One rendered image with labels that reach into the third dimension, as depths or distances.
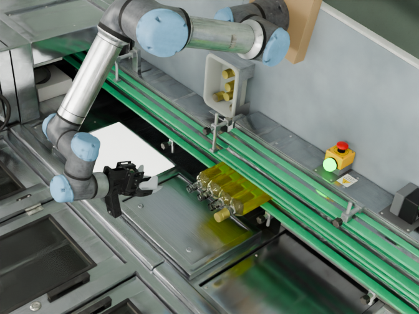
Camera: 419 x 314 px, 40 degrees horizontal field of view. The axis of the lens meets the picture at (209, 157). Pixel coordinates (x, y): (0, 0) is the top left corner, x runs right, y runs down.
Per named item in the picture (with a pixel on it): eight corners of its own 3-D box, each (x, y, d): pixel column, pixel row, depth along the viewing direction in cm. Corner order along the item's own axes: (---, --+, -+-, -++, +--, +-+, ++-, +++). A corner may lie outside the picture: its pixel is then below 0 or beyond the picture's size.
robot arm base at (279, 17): (260, -13, 193) (238, -9, 188) (292, 0, 183) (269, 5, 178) (255, 30, 201) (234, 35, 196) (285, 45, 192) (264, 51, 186)
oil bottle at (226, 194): (257, 180, 217) (214, 204, 205) (258, 169, 213) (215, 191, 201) (267, 188, 213) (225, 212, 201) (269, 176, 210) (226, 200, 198)
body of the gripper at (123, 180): (147, 172, 170) (114, 175, 162) (139, 197, 173) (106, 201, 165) (132, 159, 175) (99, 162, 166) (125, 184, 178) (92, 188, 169)
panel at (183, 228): (120, 124, 261) (52, 150, 242) (120, 118, 260) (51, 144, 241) (261, 236, 210) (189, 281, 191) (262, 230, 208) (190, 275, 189)
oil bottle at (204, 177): (235, 164, 223) (193, 186, 211) (237, 153, 220) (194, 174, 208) (245, 172, 220) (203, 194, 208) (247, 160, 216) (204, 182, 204)
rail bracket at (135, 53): (144, 68, 265) (103, 82, 252) (144, 34, 255) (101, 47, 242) (151, 72, 262) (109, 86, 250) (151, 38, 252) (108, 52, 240)
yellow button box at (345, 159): (335, 158, 200) (322, 166, 195) (340, 141, 195) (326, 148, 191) (351, 168, 196) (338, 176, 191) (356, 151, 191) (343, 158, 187)
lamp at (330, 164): (325, 165, 194) (320, 168, 192) (328, 154, 191) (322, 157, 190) (336, 172, 191) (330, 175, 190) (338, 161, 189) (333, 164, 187)
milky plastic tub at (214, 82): (218, 95, 236) (202, 102, 231) (222, 45, 223) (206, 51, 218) (248, 114, 226) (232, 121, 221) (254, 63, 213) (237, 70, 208)
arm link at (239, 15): (241, -3, 187) (208, 3, 180) (269, 12, 179) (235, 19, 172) (237, 31, 194) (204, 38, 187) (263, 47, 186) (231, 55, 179)
